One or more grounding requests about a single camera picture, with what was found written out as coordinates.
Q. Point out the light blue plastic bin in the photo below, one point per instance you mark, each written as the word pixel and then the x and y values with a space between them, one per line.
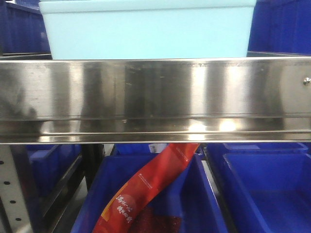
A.
pixel 147 29

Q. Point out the dark blue bin back middle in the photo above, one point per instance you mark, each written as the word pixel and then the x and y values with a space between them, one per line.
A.
pixel 139 148

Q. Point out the perforated white shelf upright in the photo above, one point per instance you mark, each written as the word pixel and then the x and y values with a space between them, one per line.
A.
pixel 14 165

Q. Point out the dark blue bin back right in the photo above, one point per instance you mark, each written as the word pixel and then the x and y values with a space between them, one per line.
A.
pixel 265 147

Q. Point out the dark blue bin with bag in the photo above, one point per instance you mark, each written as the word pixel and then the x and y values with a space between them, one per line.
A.
pixel 189 197

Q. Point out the red printed snack bag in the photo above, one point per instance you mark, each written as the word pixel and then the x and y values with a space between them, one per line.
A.
pixel 124 207

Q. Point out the dark blue bin far left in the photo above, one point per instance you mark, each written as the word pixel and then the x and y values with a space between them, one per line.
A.
pixel 49 163

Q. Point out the dark blue bin front right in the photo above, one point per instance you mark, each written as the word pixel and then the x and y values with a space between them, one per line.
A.
pixel 269 193

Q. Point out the dark blue bin upper right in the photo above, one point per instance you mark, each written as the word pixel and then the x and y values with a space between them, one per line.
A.
pixel 281 26

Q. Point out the dark blue bin upper left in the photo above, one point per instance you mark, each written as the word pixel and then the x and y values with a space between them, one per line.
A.
pixel 22 28

